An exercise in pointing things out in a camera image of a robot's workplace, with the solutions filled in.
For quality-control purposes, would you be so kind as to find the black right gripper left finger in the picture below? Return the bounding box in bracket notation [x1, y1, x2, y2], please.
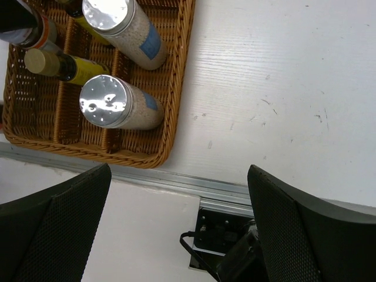
[1, 164, 112, 281]

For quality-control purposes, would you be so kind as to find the aluminium table frame rail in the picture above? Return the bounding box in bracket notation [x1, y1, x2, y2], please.
[1, 139, 253, 216]

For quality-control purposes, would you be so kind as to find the woven wicker divided tray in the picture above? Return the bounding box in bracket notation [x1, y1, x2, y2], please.
[1, 1, 195, 169]

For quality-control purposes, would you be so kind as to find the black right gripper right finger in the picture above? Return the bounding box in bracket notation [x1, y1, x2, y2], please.
[247, 165, 375, 281]

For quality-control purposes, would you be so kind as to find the blue-label silver-lid canister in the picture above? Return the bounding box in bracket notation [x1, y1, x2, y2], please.
[82, 0, 167, 71]
[79, 75, 164, 130]

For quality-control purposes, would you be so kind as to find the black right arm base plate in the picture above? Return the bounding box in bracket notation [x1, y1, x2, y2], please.
[179, 208, 267, 281]

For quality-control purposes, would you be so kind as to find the yellow-label brown glass bottle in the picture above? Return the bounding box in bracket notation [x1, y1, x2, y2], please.
[24, 49, 110, 86]
[56, 0, 111, 46]

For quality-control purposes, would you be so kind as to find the red-label silver-lid jar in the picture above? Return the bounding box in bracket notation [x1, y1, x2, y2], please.
[1, 1, 63, 53]

